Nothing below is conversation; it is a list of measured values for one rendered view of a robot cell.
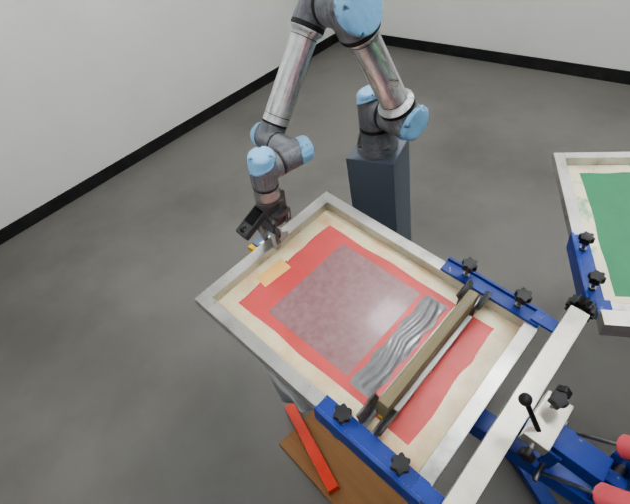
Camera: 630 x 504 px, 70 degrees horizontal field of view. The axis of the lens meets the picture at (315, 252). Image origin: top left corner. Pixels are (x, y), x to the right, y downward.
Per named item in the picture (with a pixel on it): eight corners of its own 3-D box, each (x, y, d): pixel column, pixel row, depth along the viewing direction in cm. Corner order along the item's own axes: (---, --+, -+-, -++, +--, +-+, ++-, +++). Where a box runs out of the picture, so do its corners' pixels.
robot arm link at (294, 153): (292, 125, 128) (259, 141, 125) (315, 138, 121) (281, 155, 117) (296, 149, 134) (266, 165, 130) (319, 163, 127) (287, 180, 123)
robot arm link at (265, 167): (283, 153, 116) (255, 167, 113) (286, 185, 125) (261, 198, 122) (266, 139, 120) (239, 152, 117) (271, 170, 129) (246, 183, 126)
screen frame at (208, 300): (197, 305, 134) (194, 298, 131) (326, 198, 159) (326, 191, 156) (419, 504, 98) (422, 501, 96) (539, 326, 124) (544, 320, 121)
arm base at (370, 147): (365, 134, 171) (363, 110, 164) (404, 138, 165) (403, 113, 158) (350, 156, 162) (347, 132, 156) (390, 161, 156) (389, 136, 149)
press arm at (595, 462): (516, 432, 103) (523, 425, 99) (528, 413, 106) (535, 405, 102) (592, 488, 96) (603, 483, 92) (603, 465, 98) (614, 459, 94)
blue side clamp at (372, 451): (314, 417, 113) (313, 408, 107) (327, 403, 115) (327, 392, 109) (414, 508, 99) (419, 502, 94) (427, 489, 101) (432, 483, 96)
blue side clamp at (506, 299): (436, 279, 137) (440, 266, 131) (445, 269, 139) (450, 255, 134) (530, 337, 123) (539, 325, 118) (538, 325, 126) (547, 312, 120)
